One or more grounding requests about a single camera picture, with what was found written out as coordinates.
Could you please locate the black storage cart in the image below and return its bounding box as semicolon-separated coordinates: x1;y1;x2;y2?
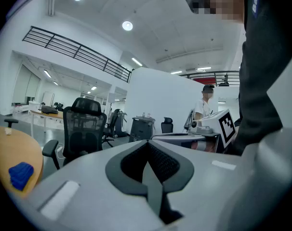
128;116;156;143

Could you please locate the black head-mounted camera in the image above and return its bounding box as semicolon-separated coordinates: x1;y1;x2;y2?
185;0;206;14

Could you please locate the black padded office chair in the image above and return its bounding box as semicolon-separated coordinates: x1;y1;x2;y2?
0;77;19;129

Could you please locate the black chair armrest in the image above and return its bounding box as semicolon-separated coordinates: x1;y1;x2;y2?
41;140;59;157

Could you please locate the black metal railing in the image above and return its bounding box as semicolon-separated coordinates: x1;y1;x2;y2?
179;70;240;87
22;26;133;84

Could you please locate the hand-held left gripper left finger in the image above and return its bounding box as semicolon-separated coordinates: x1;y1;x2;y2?
6;140;166;231

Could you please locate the person's black shirt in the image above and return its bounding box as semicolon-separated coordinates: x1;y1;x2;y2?
229;0;292;156

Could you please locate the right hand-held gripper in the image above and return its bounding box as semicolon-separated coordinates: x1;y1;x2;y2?
151;109;237;154

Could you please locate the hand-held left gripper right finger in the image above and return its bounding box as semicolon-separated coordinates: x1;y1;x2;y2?
148;140;255;231

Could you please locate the person's head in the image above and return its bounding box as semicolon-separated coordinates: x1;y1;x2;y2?
203;0;245;24

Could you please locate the black bag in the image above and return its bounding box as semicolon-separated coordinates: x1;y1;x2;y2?
39;105;59;115

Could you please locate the wooden desk with white legs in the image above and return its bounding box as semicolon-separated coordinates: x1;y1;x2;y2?
30;109;65;139

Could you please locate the black mesh office chair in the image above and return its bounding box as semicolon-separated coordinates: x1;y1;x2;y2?
41;97;108;170

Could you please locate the white power strip with cable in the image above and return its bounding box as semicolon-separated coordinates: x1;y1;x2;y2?
55;142;66;160

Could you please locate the white storage shelf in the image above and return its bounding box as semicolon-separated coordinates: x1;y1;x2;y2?
12;102;41;116

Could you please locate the blue cloth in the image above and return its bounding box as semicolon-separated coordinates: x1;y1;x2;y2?
8;162;35;192

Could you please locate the red banner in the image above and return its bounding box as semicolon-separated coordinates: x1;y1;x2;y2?
193;77;216;85

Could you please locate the black metal stand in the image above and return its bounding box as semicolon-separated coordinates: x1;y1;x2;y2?
183;109;198;132

